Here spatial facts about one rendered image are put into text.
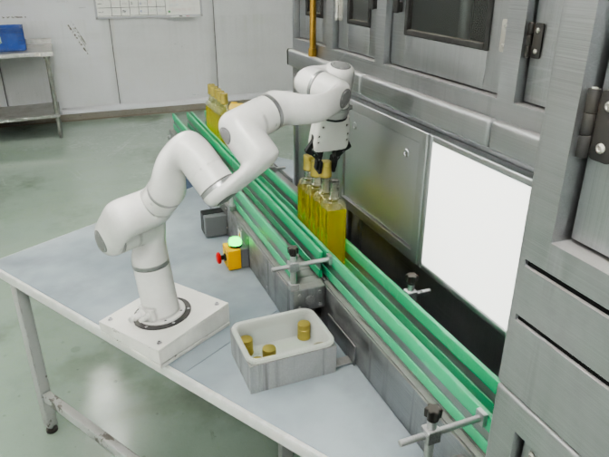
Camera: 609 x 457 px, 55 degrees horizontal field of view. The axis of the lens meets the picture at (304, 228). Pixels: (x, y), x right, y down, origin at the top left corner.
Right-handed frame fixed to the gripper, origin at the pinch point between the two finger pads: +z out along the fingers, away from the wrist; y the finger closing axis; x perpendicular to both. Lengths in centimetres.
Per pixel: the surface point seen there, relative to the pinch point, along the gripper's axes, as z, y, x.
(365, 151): -2.0, -12.4, -0.7
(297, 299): 26.3, 14.6, 22.6
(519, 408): -33, 24, 97
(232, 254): 41.0, 20.7, -15.5
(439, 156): -19.7, -11.5, 30.9
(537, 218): -53, 24, 89
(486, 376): 3, -2, 73
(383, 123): -14.8, -11.6, 6.6
